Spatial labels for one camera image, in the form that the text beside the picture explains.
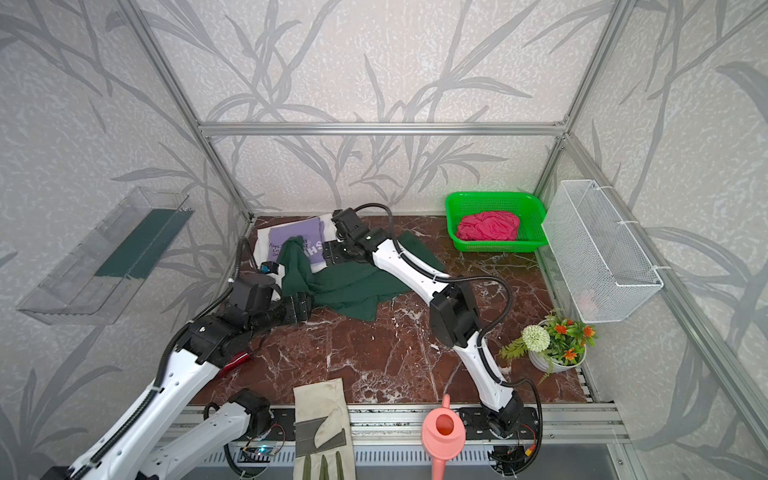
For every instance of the potted artificial flowers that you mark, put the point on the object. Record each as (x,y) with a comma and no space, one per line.
(556,344)

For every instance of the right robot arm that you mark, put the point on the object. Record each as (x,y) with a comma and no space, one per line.
(455,321)

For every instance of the red spray bottle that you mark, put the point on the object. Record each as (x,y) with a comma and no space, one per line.
(236,362)

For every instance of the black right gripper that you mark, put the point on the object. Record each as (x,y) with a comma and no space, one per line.
(335,253)

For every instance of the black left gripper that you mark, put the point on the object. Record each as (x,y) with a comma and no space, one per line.
(302,306)

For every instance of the clear plastic wall shelf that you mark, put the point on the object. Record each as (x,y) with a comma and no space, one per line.
(94,283)

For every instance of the white folded t-shirt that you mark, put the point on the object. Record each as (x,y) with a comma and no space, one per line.
(316,231)

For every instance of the beige gardening glove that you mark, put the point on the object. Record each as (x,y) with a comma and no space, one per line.
(323,445)

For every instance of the dark green t-shirt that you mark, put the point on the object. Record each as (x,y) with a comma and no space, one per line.
(350,289)

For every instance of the white wire mesh basket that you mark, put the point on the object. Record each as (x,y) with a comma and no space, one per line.
(606,271)

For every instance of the green plastic basket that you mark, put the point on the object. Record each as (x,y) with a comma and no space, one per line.
(528,208)

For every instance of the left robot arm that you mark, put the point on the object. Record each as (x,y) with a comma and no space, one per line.
(197,353)

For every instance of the pink watering can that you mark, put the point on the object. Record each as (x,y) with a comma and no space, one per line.
(443,436)

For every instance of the pink crumpled t-shirt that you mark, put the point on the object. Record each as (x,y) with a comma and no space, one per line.
(489,226)

